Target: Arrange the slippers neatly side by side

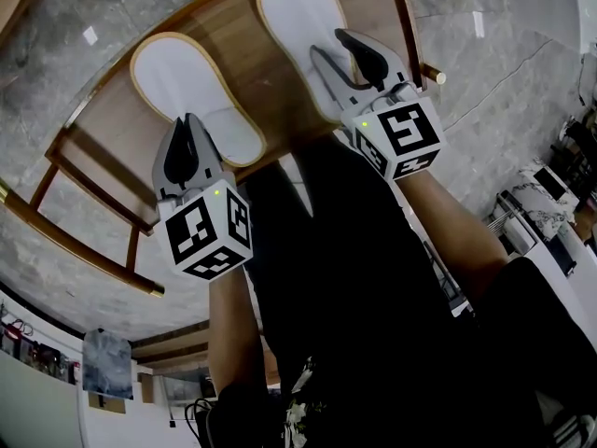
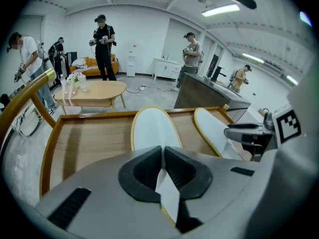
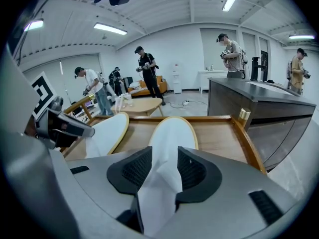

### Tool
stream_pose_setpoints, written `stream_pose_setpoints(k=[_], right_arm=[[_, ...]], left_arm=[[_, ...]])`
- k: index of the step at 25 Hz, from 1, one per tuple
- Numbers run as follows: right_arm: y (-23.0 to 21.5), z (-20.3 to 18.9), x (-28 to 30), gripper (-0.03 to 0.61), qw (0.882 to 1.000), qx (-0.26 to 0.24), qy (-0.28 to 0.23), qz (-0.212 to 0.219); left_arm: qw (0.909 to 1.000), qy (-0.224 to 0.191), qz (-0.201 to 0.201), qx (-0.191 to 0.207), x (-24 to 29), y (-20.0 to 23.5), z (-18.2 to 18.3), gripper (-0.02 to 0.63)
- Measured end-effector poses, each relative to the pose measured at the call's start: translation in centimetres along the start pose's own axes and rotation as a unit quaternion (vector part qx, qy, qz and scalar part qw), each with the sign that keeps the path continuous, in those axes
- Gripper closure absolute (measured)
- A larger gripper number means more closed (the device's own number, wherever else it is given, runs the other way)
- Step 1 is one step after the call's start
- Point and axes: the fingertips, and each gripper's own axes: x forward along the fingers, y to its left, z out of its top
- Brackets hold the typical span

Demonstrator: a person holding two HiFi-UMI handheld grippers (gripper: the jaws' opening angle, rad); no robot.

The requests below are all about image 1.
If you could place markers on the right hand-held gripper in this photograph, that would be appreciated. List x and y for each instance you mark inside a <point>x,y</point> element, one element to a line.
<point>401,133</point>

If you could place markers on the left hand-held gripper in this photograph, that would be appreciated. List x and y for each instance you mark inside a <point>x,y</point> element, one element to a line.
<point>205,231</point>

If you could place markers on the white slipper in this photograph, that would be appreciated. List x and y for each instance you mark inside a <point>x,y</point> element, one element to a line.
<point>294,12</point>

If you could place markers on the white slipper sole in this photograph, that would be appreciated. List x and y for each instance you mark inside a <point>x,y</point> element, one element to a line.
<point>177,77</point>

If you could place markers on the person's left forearm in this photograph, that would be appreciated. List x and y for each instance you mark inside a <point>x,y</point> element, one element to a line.
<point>233,325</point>

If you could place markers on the person's right forearm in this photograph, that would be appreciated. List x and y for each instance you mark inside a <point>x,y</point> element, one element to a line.
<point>448,222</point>

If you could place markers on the wooden tiered rack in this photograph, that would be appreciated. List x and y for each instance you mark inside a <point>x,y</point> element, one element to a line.
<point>233,31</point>

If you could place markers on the white paper scrap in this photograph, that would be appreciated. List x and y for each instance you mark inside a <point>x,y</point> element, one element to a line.
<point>90,35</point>

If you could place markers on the blue-grey marbled panel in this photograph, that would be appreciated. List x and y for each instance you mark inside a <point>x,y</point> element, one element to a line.
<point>107,364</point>

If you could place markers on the person's black clothing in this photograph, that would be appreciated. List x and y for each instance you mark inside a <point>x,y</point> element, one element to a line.
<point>364,306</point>

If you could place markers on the white marbled cabinet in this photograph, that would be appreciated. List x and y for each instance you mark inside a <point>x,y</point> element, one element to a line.
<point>545,199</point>

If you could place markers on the white bathtub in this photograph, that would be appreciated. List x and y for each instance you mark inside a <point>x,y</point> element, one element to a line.
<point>588,21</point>

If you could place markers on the cardboard piece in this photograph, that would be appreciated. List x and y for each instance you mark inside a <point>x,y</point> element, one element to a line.
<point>106,403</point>

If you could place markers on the brown wooden step frame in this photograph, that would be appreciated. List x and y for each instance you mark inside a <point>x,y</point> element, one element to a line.
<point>172,348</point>

